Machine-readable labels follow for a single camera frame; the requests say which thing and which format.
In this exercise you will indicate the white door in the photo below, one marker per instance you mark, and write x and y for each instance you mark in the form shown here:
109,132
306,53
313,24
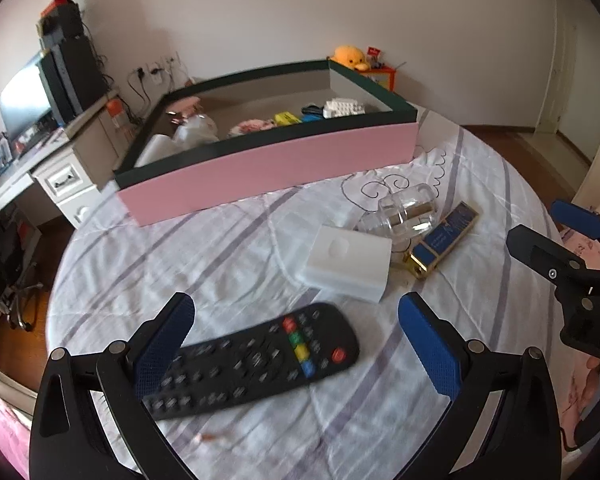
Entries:
565,60

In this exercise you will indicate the blue highlighter-shaped case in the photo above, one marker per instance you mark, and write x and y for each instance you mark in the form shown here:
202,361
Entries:
314,118

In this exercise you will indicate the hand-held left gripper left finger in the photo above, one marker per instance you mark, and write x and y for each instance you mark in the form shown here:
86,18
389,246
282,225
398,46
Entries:
162,345

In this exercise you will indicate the black box on tower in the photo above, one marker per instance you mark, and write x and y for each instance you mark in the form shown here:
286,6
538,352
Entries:
62,22

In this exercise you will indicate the black speaker tower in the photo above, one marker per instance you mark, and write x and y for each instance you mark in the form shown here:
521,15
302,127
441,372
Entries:
75,75

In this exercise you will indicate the white rounded object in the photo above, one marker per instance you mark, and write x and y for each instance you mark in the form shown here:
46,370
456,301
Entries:
157,150

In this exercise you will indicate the orange-lidded jar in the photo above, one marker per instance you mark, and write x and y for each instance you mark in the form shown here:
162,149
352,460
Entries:
114,112

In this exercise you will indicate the blue gold flat box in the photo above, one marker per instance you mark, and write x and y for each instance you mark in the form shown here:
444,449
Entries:
445,237

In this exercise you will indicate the pink colourful block set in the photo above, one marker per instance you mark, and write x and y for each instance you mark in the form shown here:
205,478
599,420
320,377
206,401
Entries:
252,127

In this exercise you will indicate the clear plastic bag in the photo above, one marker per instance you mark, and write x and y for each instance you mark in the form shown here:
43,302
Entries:
195,132

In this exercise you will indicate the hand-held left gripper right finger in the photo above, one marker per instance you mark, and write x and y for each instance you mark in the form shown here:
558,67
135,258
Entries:
430,345

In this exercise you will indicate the pink pillow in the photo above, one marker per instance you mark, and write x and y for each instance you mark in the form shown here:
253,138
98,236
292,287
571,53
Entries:
577,392

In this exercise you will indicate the pink bed edge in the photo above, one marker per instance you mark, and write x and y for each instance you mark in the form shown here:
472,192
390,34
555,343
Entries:
2,435

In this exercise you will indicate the large pink storage box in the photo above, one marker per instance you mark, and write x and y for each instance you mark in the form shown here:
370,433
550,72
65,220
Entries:
280,175

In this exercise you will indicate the black remote control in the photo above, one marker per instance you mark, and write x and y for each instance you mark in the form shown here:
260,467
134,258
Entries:
260,355

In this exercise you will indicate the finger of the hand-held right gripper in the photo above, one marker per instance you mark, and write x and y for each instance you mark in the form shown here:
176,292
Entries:
535,252
577,217

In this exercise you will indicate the blue white box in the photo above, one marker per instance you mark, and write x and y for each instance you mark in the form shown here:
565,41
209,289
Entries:
0,155

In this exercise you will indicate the white pink building-block figure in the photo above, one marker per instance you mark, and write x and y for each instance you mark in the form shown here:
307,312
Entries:
342,107

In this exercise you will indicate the black computer monitor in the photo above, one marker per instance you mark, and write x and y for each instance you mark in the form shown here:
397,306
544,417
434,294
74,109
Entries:
25,105

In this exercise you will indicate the white rectangular box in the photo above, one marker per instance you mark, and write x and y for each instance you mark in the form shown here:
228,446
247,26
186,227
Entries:
350,270

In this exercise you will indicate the black pearl hair clip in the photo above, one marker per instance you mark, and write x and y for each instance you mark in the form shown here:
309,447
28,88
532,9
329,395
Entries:
311,108

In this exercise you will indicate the small red ornament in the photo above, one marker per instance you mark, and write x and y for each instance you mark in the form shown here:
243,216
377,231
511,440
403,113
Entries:
375,55

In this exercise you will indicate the white wall socket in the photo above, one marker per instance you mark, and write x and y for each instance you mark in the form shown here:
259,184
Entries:
170,60

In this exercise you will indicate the yellow plush toy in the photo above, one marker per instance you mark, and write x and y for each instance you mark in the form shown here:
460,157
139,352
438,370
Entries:
350,56

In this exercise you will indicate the red small stool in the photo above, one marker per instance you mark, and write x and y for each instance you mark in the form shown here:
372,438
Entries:
380,77

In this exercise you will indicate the yellow small item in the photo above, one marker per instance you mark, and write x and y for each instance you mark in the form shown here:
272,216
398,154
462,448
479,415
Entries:
287,119

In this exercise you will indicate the dark cloth pile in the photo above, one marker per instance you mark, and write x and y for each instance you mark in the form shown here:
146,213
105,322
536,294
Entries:
5,260

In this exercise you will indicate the clear glass bottle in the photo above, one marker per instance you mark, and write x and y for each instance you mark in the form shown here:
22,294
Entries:
400,215

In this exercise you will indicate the white desk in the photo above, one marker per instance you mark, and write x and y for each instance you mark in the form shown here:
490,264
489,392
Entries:
80,160

